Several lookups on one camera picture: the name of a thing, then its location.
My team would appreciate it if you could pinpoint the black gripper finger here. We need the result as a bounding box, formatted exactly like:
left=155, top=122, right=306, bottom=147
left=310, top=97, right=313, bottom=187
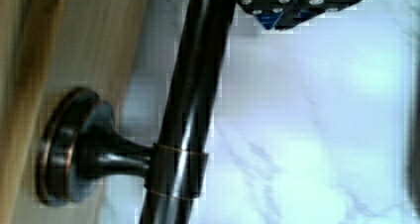
left=238, top=0, right=362, bottom=31

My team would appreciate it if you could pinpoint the wooden drawer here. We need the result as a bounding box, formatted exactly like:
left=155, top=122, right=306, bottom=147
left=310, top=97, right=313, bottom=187
left=1, top=0, right=236, bottom=224

